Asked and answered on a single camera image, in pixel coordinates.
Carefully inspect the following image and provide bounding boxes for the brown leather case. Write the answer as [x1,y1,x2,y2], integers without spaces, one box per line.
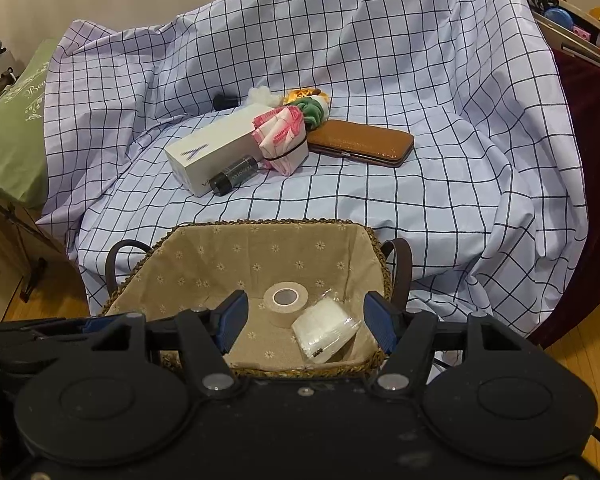
[306,119,415,169]

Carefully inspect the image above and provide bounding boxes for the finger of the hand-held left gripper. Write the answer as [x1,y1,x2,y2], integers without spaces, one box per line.
[0,316,108,365]

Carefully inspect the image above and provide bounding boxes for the woven basket with cloth lining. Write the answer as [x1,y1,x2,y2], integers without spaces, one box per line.
[100,218,414,379]

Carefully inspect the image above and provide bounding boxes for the checked white bed sheet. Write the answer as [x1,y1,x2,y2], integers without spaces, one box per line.
[36,0,589,334]

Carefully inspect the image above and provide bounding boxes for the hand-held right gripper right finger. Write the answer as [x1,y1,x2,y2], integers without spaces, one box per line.
[363,291,530,401]

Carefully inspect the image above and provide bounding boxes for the wooden bedside cabinet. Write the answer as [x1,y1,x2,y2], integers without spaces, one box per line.
[0,195,82,322]

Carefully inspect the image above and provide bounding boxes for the green plush toy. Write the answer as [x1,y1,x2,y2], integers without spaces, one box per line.
[291,96,331,126]

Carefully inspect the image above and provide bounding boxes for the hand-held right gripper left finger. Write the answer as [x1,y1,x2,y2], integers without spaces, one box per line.
[87,290,251,399]

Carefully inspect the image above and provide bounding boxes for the green cloth with print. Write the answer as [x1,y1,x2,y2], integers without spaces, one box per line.
[0,39,76,209]

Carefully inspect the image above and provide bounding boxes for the beige tape roll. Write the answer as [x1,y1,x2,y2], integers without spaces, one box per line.
[263,281,310,329]

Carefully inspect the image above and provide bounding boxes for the orange snack packet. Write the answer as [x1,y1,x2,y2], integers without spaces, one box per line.
[285,87,327,104]

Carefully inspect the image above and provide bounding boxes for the small black cylinder bottle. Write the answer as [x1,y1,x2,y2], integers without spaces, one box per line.
[210,156,259,197]

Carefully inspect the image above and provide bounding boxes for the blue ball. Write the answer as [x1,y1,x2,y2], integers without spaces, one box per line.
[545,6,574,29]

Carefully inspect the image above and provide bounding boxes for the white rectangular box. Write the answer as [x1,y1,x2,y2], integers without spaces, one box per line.
[164,101,281,199]

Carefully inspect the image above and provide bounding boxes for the dark red velvet cloth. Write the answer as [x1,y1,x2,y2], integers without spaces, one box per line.
[527,46,600,352]

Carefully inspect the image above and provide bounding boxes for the clear packet of cotton pads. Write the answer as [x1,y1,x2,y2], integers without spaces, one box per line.
[291,287,361,364]

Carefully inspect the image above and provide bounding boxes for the pink white cloth bundle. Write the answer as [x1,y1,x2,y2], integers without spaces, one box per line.
[251,105,310,177]

